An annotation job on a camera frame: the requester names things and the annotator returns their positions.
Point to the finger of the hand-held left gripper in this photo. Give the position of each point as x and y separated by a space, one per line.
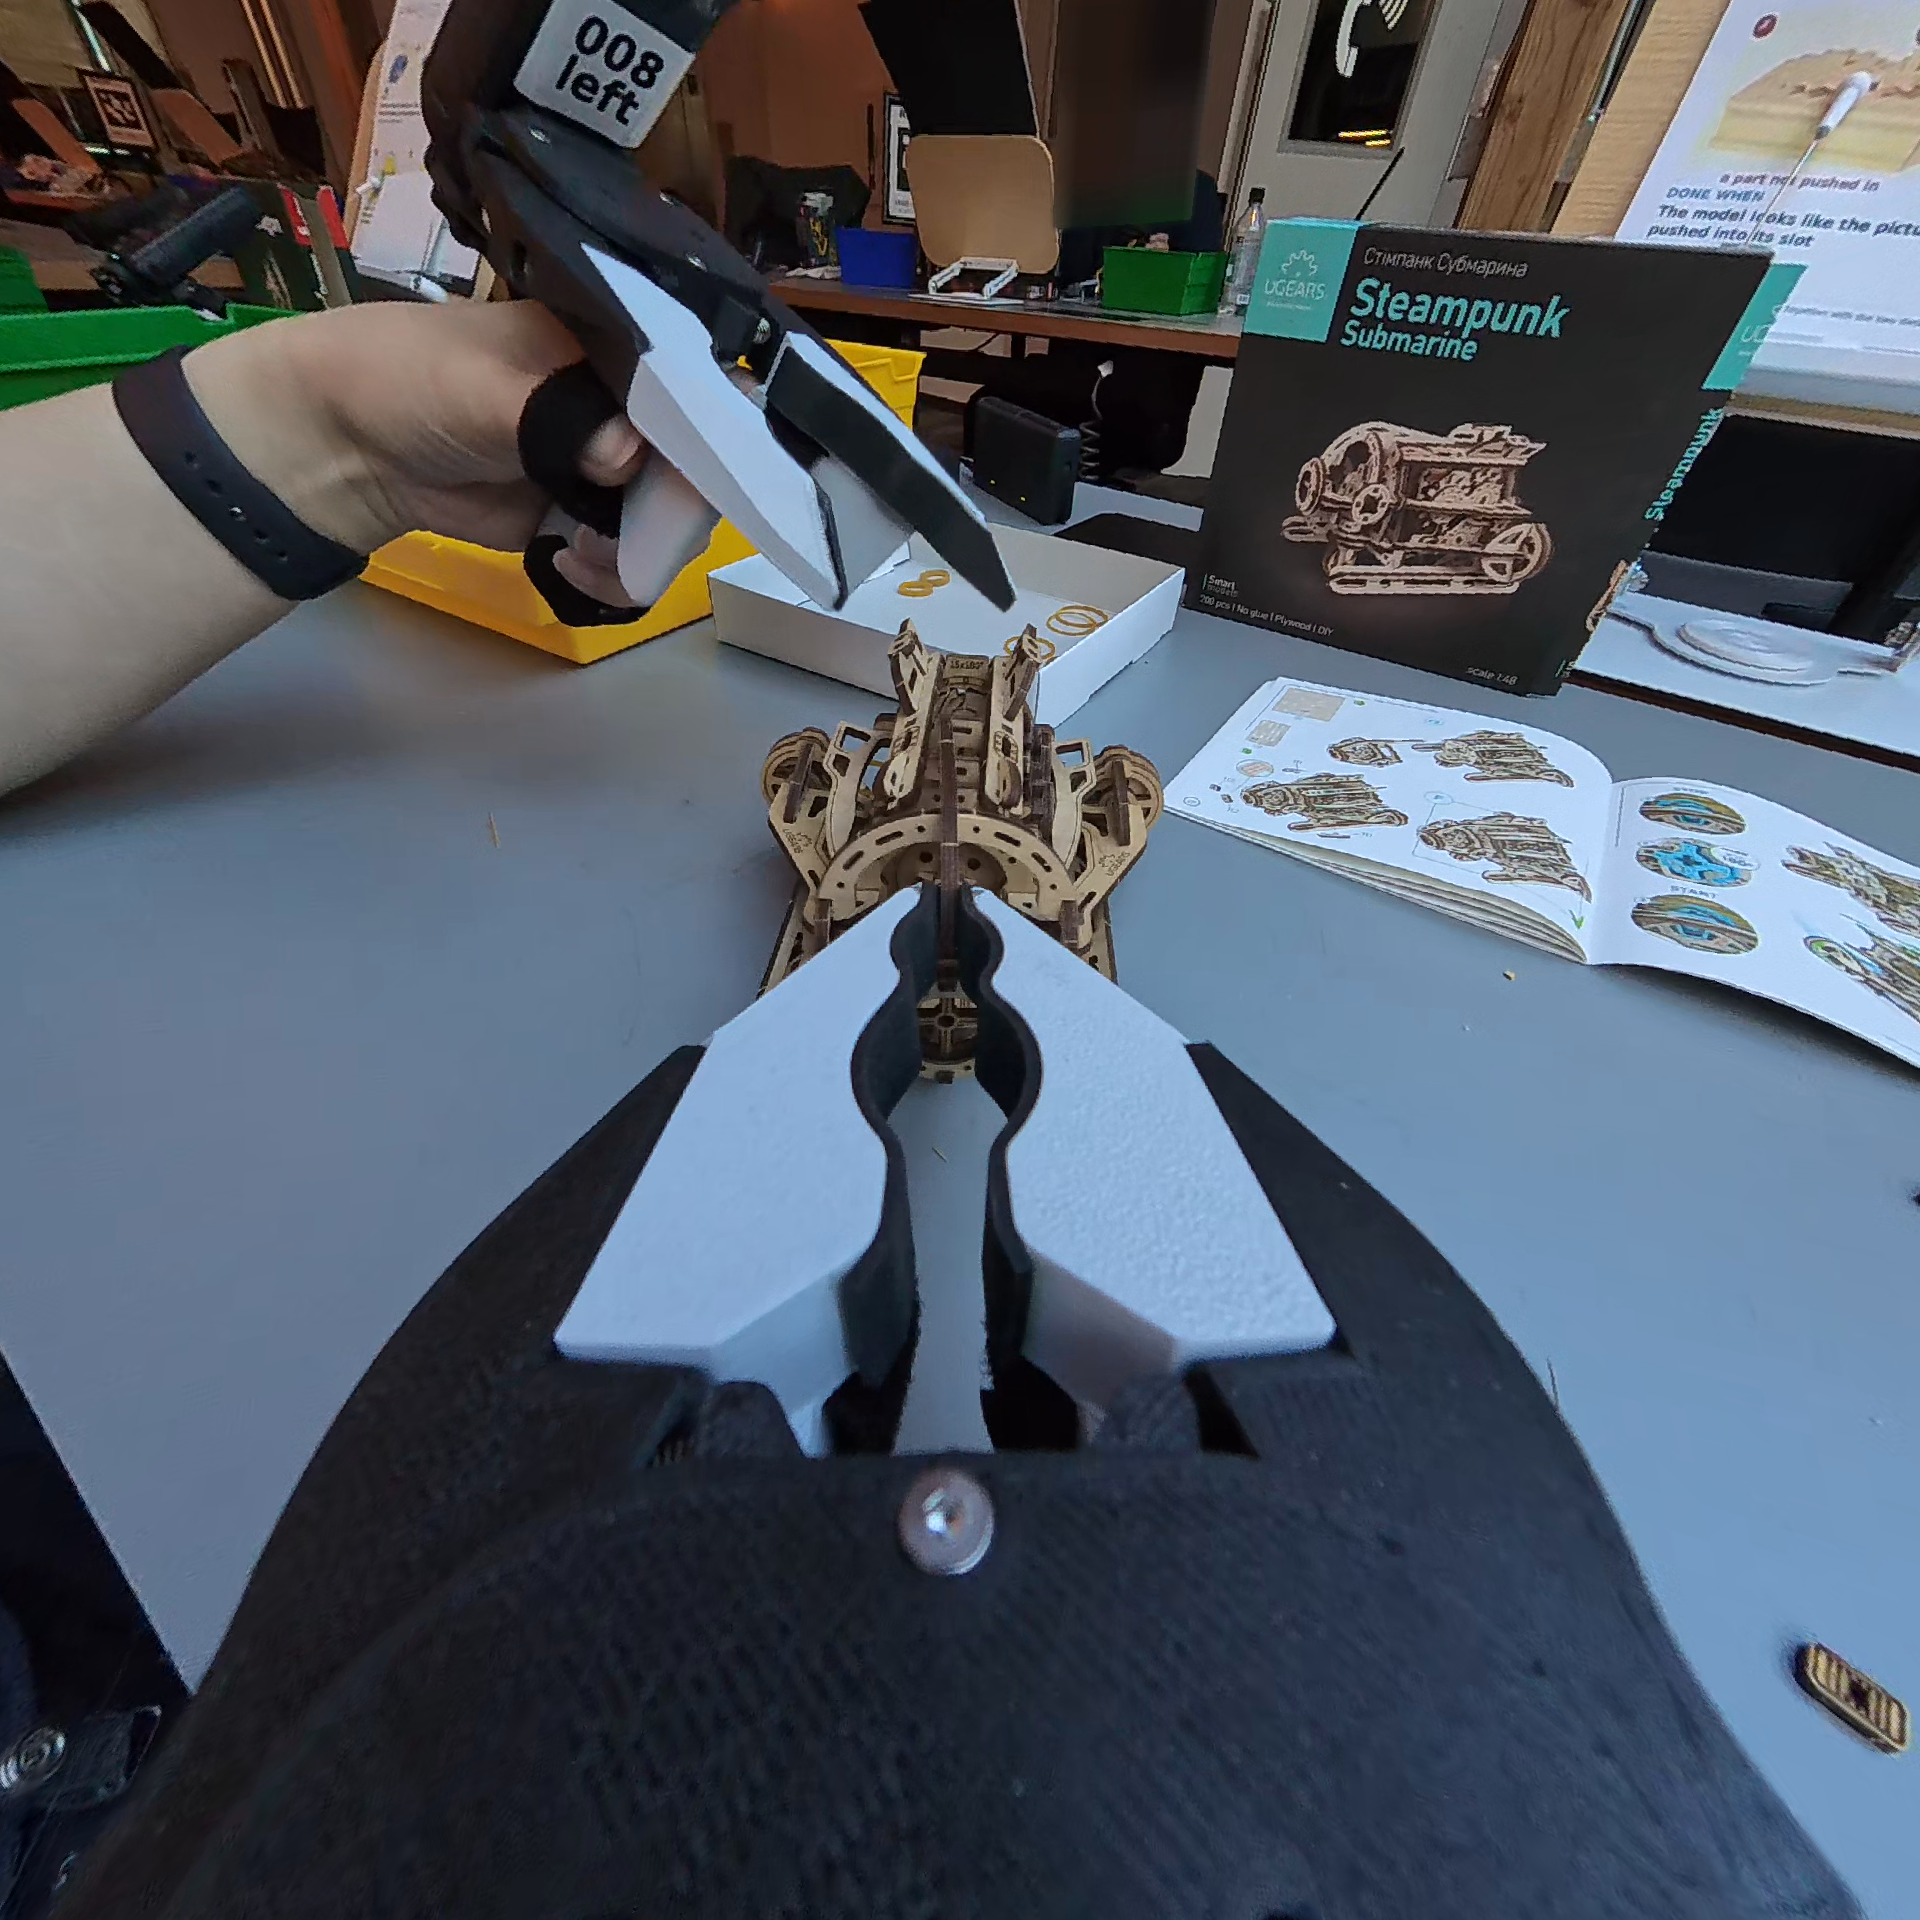
885 510
707 421

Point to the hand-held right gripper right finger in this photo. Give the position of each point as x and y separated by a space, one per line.
1156 1203

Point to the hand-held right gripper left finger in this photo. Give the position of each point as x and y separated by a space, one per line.
734 1203

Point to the wooden model part with wheel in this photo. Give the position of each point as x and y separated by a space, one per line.
947 1036

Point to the wooden submarine model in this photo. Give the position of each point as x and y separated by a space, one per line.
898 781

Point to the black model kit box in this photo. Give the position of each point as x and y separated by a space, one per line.
1441 450

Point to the small wooden model piece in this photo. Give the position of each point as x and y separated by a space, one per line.
1853 1696

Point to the person's left hand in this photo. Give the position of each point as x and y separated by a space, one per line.
389 421

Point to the yellow rubber band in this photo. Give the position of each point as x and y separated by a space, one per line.
1077 620
921 584

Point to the black power adapter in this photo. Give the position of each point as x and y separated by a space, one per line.
1023 460

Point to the white poster board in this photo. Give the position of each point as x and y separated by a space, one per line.
413 166

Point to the blue plastic bin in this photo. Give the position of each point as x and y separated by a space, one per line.
880 257

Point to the white tablet stand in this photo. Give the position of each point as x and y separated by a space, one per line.
975 279

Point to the wooden side table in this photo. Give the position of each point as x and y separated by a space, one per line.
1052 317

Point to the white shallow cardboard tray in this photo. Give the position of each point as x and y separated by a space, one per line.
1142 614

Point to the stacked yellow plastic bins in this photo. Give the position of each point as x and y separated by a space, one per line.
479 595

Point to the beige cardboard sheet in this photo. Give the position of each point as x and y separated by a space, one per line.
976 204

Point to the small green plastic bin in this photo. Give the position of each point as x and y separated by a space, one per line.
1167 284

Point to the clear water bottle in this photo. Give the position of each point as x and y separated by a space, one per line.
1248 256

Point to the black wristband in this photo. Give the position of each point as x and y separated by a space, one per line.
226 479

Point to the stacked green plastic bins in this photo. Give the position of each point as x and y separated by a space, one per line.
137 353

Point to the black and white marker tag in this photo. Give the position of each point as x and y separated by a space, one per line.
120 109

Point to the instruction booklet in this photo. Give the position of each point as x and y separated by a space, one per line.
1501 843

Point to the white round plate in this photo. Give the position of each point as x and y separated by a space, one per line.
1772 643

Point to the wall instruction poster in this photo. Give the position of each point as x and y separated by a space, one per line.
1799 137

